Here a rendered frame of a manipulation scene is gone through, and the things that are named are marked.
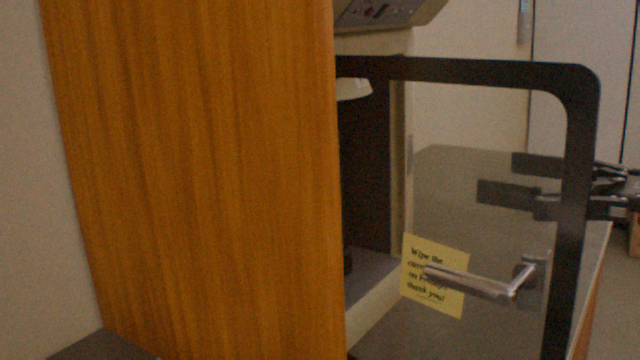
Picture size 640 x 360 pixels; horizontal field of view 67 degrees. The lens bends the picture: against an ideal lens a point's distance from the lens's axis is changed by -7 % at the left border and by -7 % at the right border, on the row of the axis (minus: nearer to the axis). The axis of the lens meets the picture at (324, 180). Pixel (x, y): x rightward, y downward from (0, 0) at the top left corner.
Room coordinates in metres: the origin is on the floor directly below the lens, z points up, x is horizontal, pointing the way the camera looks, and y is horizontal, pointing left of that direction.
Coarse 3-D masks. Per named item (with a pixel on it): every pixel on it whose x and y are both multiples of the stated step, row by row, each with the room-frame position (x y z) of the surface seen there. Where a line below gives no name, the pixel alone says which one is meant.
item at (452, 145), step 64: (384, 64) 0.50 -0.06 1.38; (448, 64) 0.46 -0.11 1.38; (512, 64) 0.42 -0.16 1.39; (576, 64) 0.38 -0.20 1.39; (384, 128) 0.50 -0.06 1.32; (448, 128) 0.45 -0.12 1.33; (512, 128) 0.41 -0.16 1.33; (576, 128) 0.38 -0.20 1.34; (384, 192) 0.50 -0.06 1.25; (448, 192) 0.45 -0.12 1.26; (512, 192) 0.41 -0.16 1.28; (576, 192) 0.37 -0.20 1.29; (384, 256) 0.51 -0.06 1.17; (512, 256) 0.41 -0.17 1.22; (576, 256) 0.37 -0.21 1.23; (384, 320) 0.51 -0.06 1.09; (448, 320) 0.45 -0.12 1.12; (512, 320) 0.40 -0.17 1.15
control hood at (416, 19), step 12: (336, 0) 0.55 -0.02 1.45; (348, 0) 0.57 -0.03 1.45; (432, 0) 0.75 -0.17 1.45; (444, 0) 0.78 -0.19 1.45; (336, 12) 0.57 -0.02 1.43; (420, 12) 0.75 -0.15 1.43; (432, 12) 0.79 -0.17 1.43; (396, 24) 0.72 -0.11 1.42; (408, 24) 0.76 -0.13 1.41; (420, 24) 0.80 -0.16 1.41
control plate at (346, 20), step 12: (360, 0) 0.58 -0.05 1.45; (372, 0) 0.61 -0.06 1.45; (384, 0) 0.63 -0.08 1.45; (396, 0) 0.65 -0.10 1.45; (408, 0) 0.68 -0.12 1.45; (420, 0) 0.71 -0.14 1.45; (348, 12) 0.59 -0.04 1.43; (360, 12) 0.61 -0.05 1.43; (384, 12) 0.66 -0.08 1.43; (396, 12) 0.69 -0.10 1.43; (408, 12) 0.72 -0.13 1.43; (336, 24) 0.59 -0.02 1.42; (348, 24) 0.61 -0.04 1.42; (360, 24) 0.63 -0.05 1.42; (372, 24) 0.66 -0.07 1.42; (384, 24) 0.69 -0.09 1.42
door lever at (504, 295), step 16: (432, 272) 0.41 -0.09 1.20; (448, 272) 0.40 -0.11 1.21; (464, 272) 0.40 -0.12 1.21; (512, 272) 0.40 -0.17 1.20; (528, 272) 0.39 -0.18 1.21; (464, 288) 0.39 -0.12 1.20; (480, 288) 0.38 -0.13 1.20; (496, 288) 0.37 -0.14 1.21; (512, 288) 0.36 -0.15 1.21; (528, 288) 0.39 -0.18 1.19; (512, 304) 0.36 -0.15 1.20
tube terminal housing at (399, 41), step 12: (336, 36) 0.65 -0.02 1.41; (348, 36) 0.68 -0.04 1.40; (360, 36) 0.70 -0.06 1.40; (372, 36) 0.73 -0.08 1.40; (384, 36) 0.76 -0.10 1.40; (396, 36) 0.79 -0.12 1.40; (408, 36) 0.82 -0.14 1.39; (336, 48) 0.65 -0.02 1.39; (348, 48) 0.68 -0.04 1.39; (360, 48) 0.70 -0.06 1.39; (372, 48) 0.73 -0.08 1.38; (384, 48) 0.76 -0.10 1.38; (396, 48) 0.79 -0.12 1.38; (408, 48) 0.82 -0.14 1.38
